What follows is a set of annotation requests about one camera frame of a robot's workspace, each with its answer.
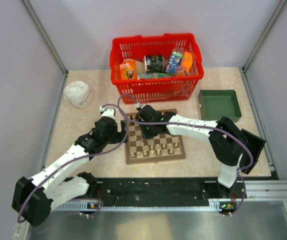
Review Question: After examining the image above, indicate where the white crumpled cloth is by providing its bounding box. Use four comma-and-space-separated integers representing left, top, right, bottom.
63, 80, 94, 109

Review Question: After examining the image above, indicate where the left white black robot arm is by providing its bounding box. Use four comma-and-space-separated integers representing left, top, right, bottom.
11, 116, 129, 227

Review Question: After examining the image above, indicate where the red plastic shopping basket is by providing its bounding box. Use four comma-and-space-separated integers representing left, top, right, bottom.
110, 33, 204, 104

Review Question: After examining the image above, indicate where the green pouch package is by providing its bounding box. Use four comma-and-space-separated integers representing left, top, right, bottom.
138, 72, 172, 80

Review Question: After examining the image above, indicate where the green plastic tray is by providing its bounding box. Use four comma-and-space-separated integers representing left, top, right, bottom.
198, 89, 242, 123

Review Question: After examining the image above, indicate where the orange carton package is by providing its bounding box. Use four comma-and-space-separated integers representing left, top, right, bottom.
176, 51, 193, 77

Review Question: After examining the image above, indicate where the black stand block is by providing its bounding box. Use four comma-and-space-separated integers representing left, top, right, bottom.
241, 128, 266, 175

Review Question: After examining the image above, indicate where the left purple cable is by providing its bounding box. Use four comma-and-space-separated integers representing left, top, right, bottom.
16, 103, 129, 224

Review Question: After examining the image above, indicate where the black mounting base rail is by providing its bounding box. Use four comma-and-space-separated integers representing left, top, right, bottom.
80, 177, 243, 208

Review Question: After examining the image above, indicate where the blue snack package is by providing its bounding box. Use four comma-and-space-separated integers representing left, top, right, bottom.
164, 47, 185, 75

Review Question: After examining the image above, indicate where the purple cable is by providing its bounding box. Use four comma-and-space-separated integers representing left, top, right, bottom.
16, 103, 129, 224
117, 93, 255, 173

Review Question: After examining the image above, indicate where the black printed can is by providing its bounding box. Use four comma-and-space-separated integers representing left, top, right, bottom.
143, 55, 165, 73

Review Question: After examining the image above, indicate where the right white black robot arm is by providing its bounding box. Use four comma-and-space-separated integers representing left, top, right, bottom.
136, 103, 248, 198

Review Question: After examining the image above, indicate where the wooden chess board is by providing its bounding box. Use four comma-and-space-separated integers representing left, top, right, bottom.
125, 122, 186, 165

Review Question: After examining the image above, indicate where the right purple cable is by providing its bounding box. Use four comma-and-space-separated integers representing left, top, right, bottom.
117, 93, 255, 173

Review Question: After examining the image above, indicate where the orange razor package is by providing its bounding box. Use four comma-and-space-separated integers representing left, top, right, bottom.
119, 59, 137, 80

